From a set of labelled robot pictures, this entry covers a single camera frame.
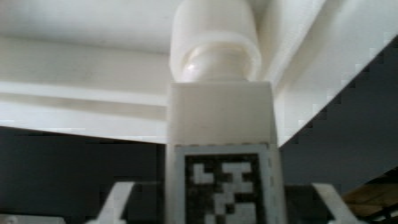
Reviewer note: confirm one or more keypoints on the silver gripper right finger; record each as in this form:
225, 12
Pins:
344, 216

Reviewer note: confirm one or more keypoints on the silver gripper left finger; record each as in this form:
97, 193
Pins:
113, 209

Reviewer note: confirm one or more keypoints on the white square tabletop part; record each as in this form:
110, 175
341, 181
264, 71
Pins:
94, 53

